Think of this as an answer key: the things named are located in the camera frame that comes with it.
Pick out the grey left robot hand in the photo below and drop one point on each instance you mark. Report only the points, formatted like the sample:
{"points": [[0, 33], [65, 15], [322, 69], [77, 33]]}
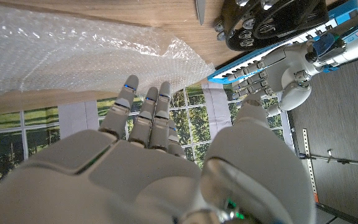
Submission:
{"points": [[291, 77]]}

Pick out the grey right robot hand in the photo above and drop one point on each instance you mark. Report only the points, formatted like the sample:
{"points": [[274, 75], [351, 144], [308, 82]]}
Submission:
{"points": [[135, 186]]}

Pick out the black half-moon tambourine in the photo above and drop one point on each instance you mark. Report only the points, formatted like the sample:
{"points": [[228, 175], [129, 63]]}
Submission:
{"points": [[275, 18]]}

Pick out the blue toy piano keyboard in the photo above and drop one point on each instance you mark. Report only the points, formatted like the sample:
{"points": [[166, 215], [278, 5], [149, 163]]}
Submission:
{"points": [[219, 79]]}

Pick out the clear bubble wrap sheet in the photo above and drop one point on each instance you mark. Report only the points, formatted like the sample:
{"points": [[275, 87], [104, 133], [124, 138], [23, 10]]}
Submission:
{"points": [[73, 53]]}

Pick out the thin metal rod with brackets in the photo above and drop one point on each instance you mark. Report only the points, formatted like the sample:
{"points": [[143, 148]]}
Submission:
{"points": [[337, 160]]}

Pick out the printed window forest backdrop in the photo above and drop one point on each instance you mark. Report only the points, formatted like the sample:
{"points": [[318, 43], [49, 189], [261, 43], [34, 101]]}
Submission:
{"points": [[5, 140]]}

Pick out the dark metal beam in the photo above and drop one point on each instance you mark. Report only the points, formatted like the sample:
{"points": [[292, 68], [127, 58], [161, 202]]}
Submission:
{"points": [[337, 214]]}

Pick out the perforated metal rail orange tip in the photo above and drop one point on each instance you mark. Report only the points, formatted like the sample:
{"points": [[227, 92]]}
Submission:
{"points": [[309, 161]]}

